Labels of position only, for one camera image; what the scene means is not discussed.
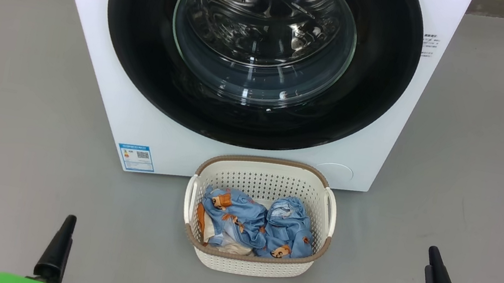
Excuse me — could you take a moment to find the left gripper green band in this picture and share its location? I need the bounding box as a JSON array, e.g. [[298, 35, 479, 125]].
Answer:
[[0, 204, 78, 283]]

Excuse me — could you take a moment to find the blue cartoon print garment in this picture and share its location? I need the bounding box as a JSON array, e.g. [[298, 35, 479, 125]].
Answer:
[[256, 192, 321, 265]]

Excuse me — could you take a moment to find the blue garment with cream lining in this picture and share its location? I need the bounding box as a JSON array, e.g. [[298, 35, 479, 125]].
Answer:
[[191, 183, 273, 259]]

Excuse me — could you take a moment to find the black round washer door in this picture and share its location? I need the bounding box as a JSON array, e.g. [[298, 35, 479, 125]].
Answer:
[[89, 0, 430, 173]]

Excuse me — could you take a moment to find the white front-load washing machine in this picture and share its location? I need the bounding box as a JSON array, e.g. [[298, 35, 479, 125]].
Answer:
[[21, 0, 474, 221]]

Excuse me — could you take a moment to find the blue energy label sticker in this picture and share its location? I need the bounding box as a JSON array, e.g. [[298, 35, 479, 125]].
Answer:
[[115, 142, 158, 175]]

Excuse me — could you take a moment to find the round drain filter cover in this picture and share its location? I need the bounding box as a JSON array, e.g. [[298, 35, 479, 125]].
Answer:
[[312, 160, 355, 191]]

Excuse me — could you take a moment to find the cream perforated laundry basket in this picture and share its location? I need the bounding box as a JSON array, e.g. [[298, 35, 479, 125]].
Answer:
[[174, 145, 345, 283]]

